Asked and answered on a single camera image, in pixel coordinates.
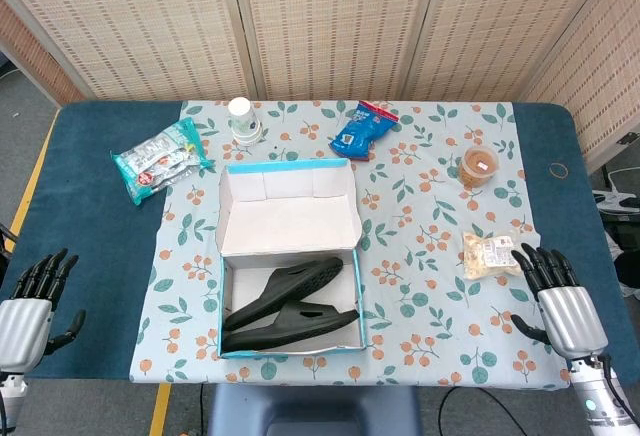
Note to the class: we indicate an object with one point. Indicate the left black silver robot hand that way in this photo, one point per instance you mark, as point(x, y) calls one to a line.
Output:
point(22, 321)

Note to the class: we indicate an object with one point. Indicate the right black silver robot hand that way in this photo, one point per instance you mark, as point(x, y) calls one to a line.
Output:
point(572, 321)

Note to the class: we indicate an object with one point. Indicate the black slipper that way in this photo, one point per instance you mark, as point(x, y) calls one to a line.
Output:
point(290, 283)
point(295, 328)

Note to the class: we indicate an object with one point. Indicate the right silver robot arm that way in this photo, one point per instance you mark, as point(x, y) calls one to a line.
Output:
point(597, 396)

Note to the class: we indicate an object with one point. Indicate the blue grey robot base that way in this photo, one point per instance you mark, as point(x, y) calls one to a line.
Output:
point(312, 408)

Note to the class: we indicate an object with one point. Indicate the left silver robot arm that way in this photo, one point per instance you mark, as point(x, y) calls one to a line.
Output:
point(11, 396)

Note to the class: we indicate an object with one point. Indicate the blue shoe box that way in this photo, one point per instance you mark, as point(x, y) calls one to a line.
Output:
point(290, 221)

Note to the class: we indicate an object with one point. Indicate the clear bag of beige snacks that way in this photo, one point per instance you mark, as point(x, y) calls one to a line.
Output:
point(492, 255)

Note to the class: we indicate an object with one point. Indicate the white star chair base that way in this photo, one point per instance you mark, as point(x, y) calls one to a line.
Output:
point(617, 198)

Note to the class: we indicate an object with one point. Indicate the loose rubber band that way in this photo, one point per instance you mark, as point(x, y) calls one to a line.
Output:
point(550, 171)

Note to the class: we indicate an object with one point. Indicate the floral patterned tablecloth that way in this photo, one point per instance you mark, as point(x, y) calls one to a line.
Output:
point(425, 236)

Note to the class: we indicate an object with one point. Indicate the clear jar of rubber bands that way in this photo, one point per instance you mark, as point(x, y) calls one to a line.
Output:
point(479, 166)

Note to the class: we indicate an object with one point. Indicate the teal silver snack bag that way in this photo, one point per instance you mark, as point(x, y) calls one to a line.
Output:
point(157, 158)

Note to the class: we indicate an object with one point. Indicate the blue snack bag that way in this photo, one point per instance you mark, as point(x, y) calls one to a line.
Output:
point(357, 131)

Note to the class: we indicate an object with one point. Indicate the stacked floral paper cups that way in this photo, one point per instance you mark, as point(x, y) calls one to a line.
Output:
point(245, 123)

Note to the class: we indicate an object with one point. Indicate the woven folding screen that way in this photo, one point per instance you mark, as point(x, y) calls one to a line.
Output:
point(330, 26)

